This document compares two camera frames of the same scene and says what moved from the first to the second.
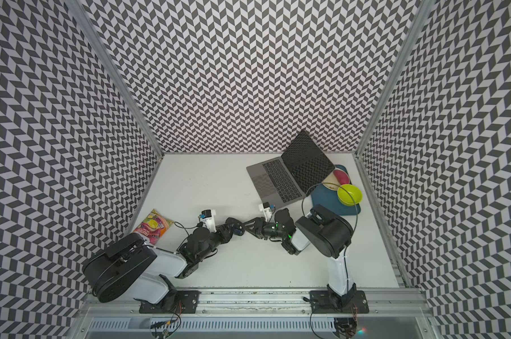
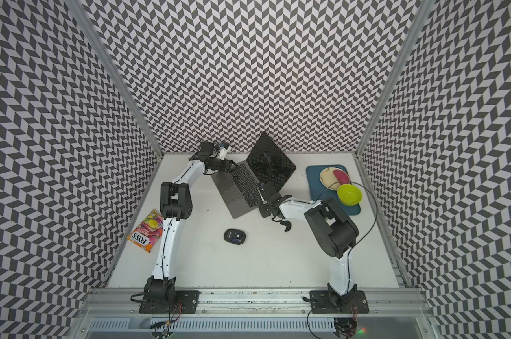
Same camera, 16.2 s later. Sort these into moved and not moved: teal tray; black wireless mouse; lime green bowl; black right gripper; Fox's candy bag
Moved: black right gripper; black wireless mouse
Not moved: teal tray; Fox's candy bag; lime green bowl
